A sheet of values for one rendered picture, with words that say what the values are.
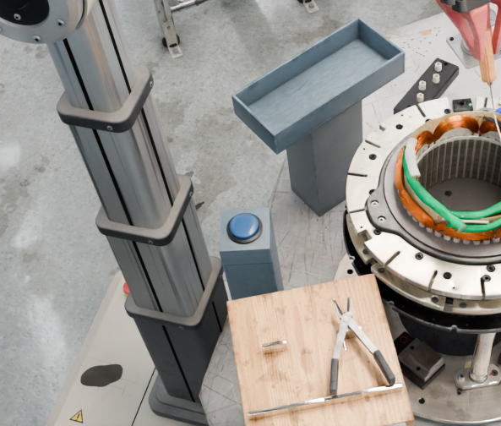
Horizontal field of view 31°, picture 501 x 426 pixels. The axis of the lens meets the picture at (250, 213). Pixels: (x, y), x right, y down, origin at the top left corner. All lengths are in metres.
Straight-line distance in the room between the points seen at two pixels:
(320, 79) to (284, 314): 0.44
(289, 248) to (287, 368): 0.46
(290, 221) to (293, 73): 0.28
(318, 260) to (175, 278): 0.24
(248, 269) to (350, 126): 0.31
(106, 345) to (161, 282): 0.59
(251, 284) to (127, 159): 0.25
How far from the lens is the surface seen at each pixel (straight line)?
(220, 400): 1.39
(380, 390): 1.05
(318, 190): 1.48
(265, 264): 1.24
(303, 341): 1.09
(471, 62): 1.77
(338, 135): 1.42
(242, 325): 1.11
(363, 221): 1.15
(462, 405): 1.35
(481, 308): 1.13
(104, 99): 1.19
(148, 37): 3.08
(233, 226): 1.22
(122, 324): 2.10
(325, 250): 1.50
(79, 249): 2.57
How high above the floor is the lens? 2.03
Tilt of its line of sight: 53 degrees down
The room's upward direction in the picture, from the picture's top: 11 degrees counter-clockwise
